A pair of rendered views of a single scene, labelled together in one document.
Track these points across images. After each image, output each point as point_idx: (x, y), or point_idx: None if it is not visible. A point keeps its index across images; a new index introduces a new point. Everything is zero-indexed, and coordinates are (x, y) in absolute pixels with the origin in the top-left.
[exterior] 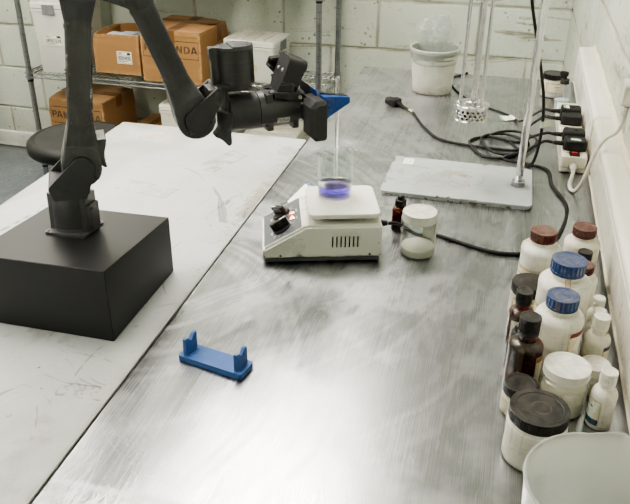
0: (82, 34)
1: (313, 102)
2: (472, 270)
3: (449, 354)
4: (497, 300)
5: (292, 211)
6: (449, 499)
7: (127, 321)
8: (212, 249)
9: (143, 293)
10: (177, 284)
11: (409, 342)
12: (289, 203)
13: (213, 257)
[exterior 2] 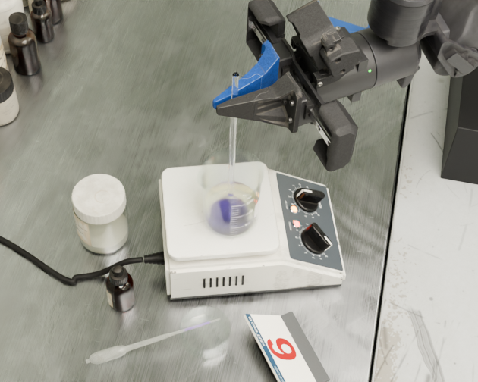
0: None
1: (268, 0)
2: (34, 193)
3: (104, 50)
4: (22, 133)
5: (295, 222)
6: None
7: (451, 77)
8: (405, 230)
9: (450, 101)
10: (424, 151)
11: (143, 65)
12: (303, 258)
13: (397, 211)
